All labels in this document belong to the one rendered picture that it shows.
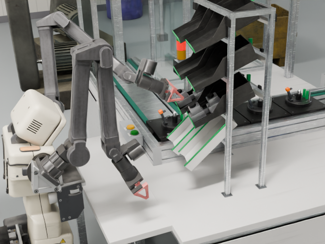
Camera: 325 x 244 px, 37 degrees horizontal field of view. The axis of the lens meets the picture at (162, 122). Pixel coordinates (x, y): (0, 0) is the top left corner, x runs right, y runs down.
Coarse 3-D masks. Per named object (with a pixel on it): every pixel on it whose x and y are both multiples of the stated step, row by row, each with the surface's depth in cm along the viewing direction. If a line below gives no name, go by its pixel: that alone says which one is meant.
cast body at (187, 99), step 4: (180, 92) 217; (184, 92) 216; (176, 96) 220; (184, 96) 217; (188, 96) 218; (192, 96) 220; (184, 100) 218; (188, 100) 218; (180, 104) 218; (184, 104) 218
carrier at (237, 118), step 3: (234, 111) 267; (234, 114) 264; (237, 114) 264; (234, 117) 261; (237, 117) 261; (240, 117) 260; (243, 117) 260; (234, 120) 258; (237, 120) 257; (240, 120) 257; (243, 120) 257; (246, 120) 257; (237, 123) 254; (240, 123) 254; (243, 123) 254; (246, 123) 254; (249, 123) 255
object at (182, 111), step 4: (220, 80) 210; (212, 84) 210; (204, 88) 211; (208, 88) 211; (188, 92) 224; (204, 92) 211; (208, 92) 212; (200, 96) 212; (204, 96) 212; (192, 100) 219; (196, 100) 218; (200, 100) 213; (204, 100) 213; (176, 104) 219; (188, 104) 218; (180, 108) 218; (184, 108) 213; (188, 108) 213; (180, 112) 213; (184, 112) 214
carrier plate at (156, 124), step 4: (148, 120) 261; (152, 120) 261; (156, 120) 261; (160, 120) 260; (148, 124) 257; (152, 124) 256; (156, 124) 256; (160, 124) 256; (152, 128) 252; (156, 128) 252; (160, 128) 252; (156, 132) 248; (160, 132) 248; (164, 132) 247; (168, 132) 247; (156, 136) 247; (160, 136) 244; (164, 136) 243; (160, 140) 241; (164, 140) 241
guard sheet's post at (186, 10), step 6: (186, 0) 248; (186, 6) 249; (186, 12) 250; (186, 18) 251; (186, 42) 257; (186, 48) 258; (186, 54) 260; (186, 78) 265; (186, 84) 267; (186, 90) 268
